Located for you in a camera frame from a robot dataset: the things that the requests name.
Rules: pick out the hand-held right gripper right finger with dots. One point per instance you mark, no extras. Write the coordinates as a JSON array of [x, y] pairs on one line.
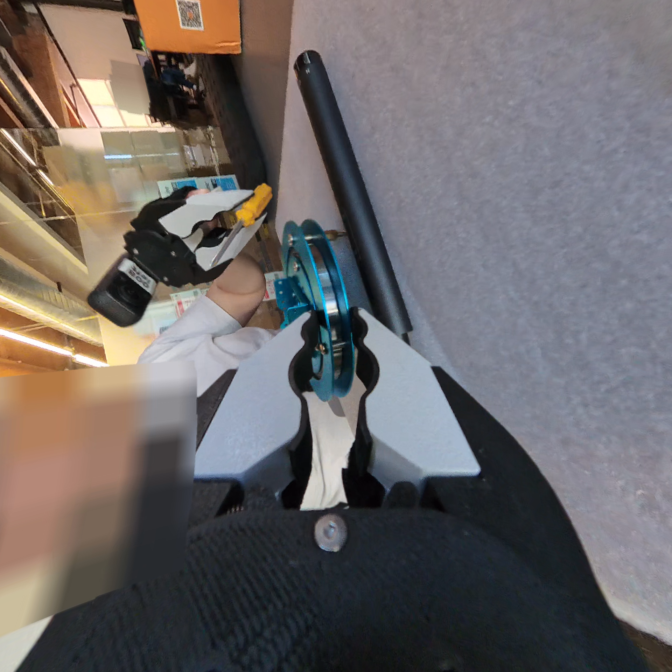
[[420, 420]]

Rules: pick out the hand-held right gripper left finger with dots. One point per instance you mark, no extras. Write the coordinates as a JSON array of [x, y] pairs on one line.
[[246, 420]]

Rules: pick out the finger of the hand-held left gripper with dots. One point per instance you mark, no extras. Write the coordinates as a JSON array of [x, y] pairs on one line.
[[231, 246], [210, 210]]

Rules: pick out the blue round metal turntable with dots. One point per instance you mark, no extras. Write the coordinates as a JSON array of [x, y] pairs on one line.
[[309, 294]]

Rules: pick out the person's left forearm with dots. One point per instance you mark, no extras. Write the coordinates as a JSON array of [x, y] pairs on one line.
[[239, 294]]

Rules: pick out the person's left hand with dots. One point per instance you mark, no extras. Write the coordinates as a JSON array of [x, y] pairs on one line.
[[212, 227]]

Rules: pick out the orange cardboard box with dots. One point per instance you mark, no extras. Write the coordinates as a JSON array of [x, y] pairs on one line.
[[189, 26]]

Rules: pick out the white foam sheet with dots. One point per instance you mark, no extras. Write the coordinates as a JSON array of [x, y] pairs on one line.
[[525, 262]]

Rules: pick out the silver ventilation duct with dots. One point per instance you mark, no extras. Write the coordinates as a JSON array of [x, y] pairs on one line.
[[42, 299]]

